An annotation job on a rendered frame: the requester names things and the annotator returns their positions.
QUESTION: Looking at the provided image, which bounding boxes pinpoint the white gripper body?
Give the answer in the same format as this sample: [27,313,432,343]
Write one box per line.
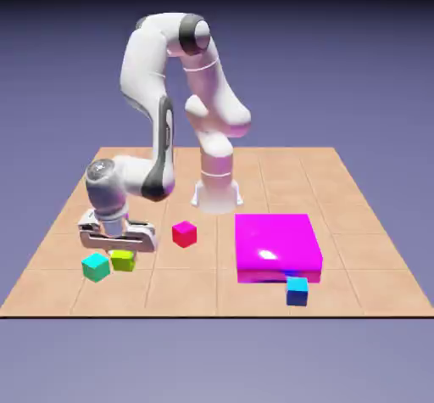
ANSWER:
[77,208,158,254]

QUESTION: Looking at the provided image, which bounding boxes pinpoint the small teal cube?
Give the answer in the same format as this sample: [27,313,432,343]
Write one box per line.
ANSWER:
[81,252,112,283]

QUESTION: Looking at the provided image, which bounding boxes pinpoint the small red cube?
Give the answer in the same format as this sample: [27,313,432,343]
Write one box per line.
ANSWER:
[171,220,198,249]

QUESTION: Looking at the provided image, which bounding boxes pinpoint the small blue cube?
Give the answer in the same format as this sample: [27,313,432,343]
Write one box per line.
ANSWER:
[285,276,309,308]

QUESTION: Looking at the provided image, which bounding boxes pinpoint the small yellow-green cube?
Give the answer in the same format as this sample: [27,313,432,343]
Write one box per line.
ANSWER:
[109,249,137,272]

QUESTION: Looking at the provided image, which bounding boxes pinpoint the large magenta box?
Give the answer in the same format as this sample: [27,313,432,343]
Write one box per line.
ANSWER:
[234,213,324,284]

